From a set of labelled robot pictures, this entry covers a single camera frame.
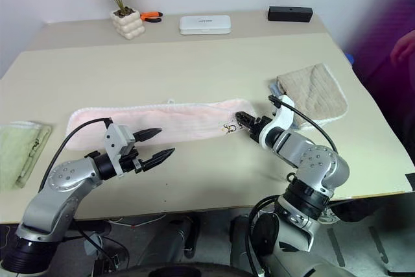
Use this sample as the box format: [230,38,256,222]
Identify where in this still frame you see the thin white and red wire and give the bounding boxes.
[108,213,167,230]

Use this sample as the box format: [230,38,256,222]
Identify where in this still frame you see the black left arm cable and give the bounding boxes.
[38,117,113,194]

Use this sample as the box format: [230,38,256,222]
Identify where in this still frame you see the folded beige towel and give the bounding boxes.
[275,64,349,128]

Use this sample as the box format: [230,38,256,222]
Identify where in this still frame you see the white bubble plant pot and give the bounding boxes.
[110,6,146,41]

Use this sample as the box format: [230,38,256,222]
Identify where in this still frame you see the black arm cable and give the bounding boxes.
[38,117,113,194]
[268,95,338,155]

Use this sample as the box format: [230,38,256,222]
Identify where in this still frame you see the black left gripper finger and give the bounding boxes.
[132,128,163,143]
[142,147,176,172]

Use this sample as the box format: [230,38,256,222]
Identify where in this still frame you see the orange handled pliers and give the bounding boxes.
[139,11,164,23]

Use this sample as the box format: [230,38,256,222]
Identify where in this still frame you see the black rectangular box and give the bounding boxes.
[267,5,314,23]

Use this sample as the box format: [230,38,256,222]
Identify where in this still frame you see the folded light green towel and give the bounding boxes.
[0,121,53,189]

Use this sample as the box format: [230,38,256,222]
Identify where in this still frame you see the white flat plastic case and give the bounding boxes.
[178,14,233,36]

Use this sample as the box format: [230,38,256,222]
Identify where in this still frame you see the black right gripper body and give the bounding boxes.
[247,116,272,144]

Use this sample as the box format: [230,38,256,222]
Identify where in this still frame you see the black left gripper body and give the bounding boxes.
[119,142,146,175]

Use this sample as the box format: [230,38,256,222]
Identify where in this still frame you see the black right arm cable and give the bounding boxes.
[268,95,338,155]

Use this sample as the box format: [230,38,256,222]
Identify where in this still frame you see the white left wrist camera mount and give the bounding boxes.
[104,123,136,179]

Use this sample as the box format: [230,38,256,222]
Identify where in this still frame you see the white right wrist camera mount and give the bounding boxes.
[259,94,296,149]

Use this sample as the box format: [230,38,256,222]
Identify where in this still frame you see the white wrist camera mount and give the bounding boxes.
[104,123,136,179]
[259,94,296,149]

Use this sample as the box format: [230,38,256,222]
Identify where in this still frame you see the long pink towel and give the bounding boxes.
[65,97,255,152]

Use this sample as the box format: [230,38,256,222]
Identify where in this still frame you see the bystander's bare hand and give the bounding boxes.
[390,29,415,66]

